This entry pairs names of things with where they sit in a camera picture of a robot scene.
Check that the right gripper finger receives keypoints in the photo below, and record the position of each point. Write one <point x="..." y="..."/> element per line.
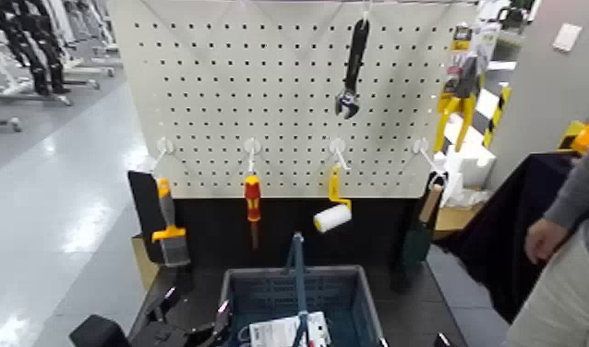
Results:
<point x="441" y="340"/>
<point x="382" y="342"/>

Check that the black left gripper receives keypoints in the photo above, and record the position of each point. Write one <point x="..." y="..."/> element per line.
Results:
<point x="168" y="336"/>

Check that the black adjustable wrench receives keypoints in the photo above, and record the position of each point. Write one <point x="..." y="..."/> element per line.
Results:
<point x="356" y="48"/>

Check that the grey blue plastic crate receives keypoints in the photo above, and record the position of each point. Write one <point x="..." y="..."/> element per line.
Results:
<point x="352" y="300"/>

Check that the person's bare hand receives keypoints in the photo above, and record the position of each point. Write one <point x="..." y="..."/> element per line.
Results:
<point x="544" y="240"/>

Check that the brown cardboard sheet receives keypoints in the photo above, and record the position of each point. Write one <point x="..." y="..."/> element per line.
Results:
<point x="144" y="266"/>

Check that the white printed package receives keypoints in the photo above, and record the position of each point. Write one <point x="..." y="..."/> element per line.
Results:
<point x="275" y="332"/>

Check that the black side panel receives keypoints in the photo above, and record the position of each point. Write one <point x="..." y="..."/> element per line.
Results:
<point x="146" y="213"/>

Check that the brown cardboard box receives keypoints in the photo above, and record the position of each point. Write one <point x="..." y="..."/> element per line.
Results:
<point x="454" y="218"/>

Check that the red yellow screwdriver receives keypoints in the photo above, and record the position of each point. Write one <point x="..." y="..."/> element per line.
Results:
<point x="252" y="198"/>

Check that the black base panel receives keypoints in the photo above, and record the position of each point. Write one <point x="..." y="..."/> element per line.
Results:
<point x="285" y="218"/>

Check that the white pegboard hook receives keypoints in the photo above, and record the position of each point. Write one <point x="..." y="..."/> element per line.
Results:
<point x="251" y="148"/>
<point x="164" y="145"/>
<point x="423" y="148"/>
<point x="338" y="148"/>
<point x="366" y="9"/>

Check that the white foam block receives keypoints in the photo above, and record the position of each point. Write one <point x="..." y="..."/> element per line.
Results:
<point x="474" y="162"/>

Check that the white perforated pegboard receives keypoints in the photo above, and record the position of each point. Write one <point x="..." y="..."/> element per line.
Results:
<point x="285" y="97"/>

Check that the yellow box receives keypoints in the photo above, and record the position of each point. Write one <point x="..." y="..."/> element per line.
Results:
<point x="583" y="136"/>

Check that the white wheeled stand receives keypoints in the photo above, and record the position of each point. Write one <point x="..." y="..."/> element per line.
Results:
<point x="3" y="123"/>
<point x="28" y="94"/>

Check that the yellow pliers on package card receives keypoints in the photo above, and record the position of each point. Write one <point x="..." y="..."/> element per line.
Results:
<point x="461" y="72"/>

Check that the black background robot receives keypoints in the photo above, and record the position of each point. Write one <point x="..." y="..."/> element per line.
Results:
<point x="30" y="39"/>

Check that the black white background machine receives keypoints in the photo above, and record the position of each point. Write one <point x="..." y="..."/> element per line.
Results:
<point x="515" y="12"/>

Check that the yellow black striped post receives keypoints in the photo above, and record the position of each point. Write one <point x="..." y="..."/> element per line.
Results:
<point x="498" y="111"/>

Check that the white wall plate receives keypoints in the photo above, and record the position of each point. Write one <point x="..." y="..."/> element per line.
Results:
<point x="567" y="37"/>

